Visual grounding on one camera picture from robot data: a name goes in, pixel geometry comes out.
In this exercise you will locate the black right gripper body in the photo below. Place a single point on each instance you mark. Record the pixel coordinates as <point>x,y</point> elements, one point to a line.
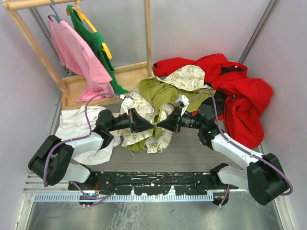
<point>190,120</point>

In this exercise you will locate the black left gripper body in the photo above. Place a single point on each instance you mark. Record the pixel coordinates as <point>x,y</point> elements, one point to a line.
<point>121,122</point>

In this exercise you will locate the olive green jacket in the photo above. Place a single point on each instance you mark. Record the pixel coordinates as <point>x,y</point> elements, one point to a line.
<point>154,99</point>

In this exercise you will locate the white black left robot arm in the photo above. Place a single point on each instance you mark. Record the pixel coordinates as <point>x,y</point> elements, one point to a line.
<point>51,162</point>

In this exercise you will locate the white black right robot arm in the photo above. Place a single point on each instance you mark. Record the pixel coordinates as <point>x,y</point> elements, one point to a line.
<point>261,175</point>

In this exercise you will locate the red jacket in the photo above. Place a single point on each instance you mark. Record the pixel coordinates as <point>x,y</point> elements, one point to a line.
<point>245,98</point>

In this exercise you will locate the wooden clothes rack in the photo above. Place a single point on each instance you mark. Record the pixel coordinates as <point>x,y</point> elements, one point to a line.
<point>128,77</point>

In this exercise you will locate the pink t-shirt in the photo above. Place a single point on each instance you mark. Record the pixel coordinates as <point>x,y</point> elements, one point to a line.
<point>77,56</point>

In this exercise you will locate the green t-shirt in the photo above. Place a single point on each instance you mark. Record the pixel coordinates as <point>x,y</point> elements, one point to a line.
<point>95,41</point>

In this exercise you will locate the grey clothes hanger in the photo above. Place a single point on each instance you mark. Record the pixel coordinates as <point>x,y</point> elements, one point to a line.
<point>55,14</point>

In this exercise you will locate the yellow clothes hanger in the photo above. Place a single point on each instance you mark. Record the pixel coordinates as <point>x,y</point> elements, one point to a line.
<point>84,18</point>

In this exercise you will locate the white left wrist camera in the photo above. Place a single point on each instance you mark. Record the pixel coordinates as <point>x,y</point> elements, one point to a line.
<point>127,102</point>

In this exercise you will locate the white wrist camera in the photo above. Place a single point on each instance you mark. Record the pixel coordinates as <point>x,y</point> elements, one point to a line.
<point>183,102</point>
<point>127,102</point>

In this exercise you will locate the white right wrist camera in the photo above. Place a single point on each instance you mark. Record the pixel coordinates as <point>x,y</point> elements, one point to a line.
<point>183,102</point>

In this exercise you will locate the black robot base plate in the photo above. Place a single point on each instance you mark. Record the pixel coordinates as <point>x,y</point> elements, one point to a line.
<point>151,183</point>

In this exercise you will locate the slotted cable duct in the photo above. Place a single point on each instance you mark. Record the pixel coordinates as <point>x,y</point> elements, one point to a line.
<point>171,197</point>

